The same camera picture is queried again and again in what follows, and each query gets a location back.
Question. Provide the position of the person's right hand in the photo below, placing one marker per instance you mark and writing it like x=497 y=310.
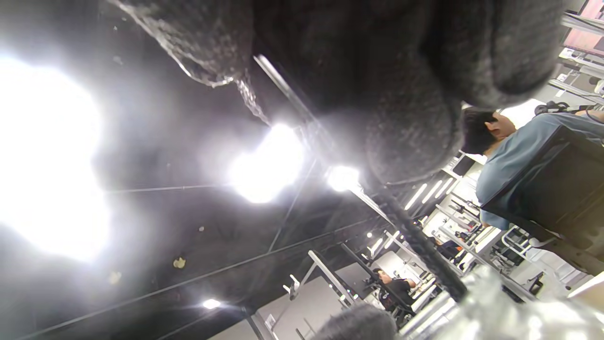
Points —
x=377 y=71

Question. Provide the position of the person's left hand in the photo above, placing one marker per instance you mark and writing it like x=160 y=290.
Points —
x=358 y=326

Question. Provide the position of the black measuring scoop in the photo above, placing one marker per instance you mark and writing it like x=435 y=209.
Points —
x=424 y=245

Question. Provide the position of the clear glass jar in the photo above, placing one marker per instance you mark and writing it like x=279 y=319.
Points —
x=495 y=311

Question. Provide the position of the bright ceiling light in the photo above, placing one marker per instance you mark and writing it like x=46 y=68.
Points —
x=342 y=178
x=211 y=303
x=47 y=165
x=264 y=165

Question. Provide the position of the black office chair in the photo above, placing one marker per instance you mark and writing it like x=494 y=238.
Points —
x=557 y=189

